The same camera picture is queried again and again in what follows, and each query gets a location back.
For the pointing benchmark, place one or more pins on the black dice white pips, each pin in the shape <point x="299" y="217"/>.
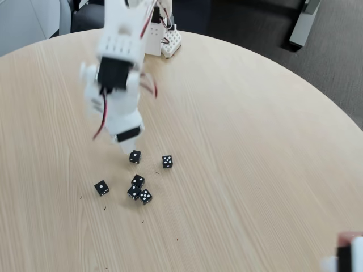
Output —
<point x="135" y="156"/>
<point x="134" y="192"/>

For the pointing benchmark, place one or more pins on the black dice showing two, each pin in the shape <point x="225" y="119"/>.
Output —
<point x="137" y="180"/>

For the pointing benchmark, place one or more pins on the black dice showing one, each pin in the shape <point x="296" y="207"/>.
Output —
<point x="101" y="187"/>

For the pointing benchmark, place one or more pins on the white cabinet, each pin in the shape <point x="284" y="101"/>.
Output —
<point x="22" y="22"/>

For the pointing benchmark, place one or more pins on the person's hand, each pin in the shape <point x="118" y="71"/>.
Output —
<point x="348" y="235"/>

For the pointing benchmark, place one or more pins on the dark upholstered sofa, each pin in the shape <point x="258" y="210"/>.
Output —
<point x="241" y="17"/>

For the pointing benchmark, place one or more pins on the grey desk leg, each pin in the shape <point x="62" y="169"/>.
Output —
<point x="300" y="28"/>

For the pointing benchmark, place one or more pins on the black dice showing five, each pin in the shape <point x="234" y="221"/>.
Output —
<point x="145" y="196"/>
<point x="167" y="161"/>

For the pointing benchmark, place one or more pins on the dark grey chair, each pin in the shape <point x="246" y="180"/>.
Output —
<point x="88" y="17"/>

